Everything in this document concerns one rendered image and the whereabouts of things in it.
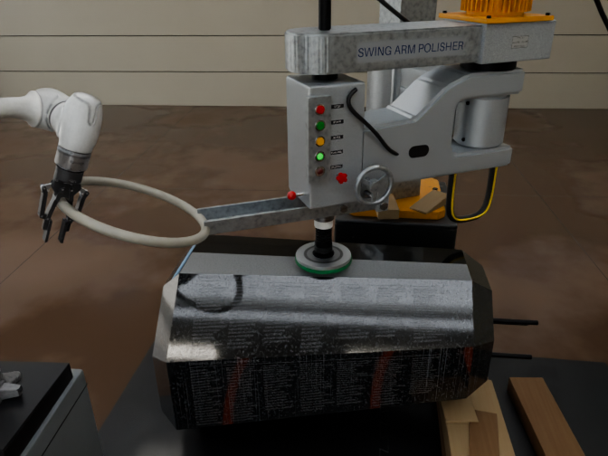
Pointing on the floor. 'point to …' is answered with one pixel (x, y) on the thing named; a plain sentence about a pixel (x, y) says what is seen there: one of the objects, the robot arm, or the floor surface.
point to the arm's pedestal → (68, 425)
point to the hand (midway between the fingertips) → (54, 230)
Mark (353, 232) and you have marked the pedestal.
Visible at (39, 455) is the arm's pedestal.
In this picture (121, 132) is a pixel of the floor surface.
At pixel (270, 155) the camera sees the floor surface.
